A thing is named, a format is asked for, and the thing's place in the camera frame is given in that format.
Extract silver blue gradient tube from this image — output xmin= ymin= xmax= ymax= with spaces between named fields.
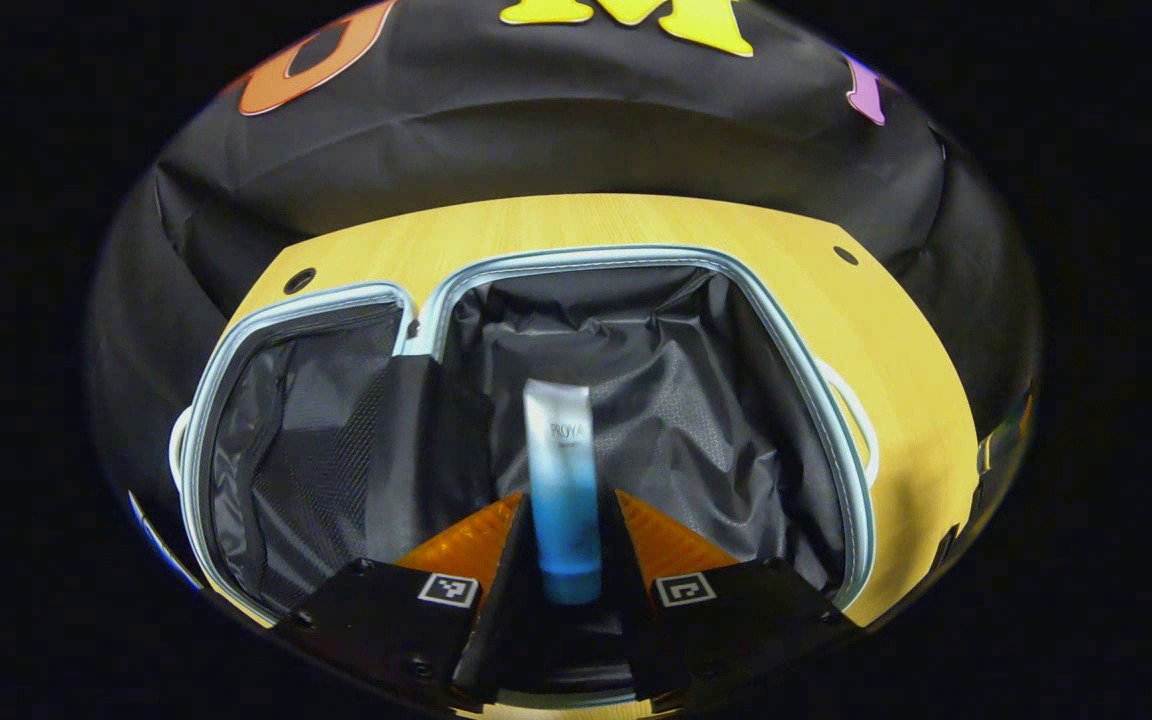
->
xmin=521 ymin=378 xmax=605 ymax=607

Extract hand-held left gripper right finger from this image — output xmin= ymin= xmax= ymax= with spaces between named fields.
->
xmin=602 ymin=489 xmax=858 ymax=702

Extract light blue suitcase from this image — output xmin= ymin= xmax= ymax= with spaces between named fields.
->
xmin=168 ymin=245 xmax=882 ymax=629

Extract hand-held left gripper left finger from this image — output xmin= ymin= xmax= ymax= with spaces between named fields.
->
xmin=276 ymin=490 xmax=543 ymax=707

